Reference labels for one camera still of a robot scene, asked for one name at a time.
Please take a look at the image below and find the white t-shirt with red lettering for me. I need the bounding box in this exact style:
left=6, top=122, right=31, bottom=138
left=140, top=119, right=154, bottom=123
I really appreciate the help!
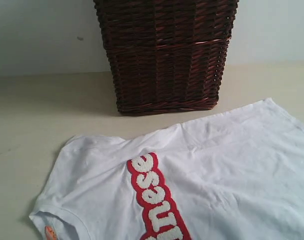
left=29, top=99, right=304, bottom=240

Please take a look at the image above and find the dark brown wicker basket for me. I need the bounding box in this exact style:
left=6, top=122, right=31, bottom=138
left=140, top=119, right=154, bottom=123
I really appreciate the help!
left=94, top=0, right=238, bottom=115

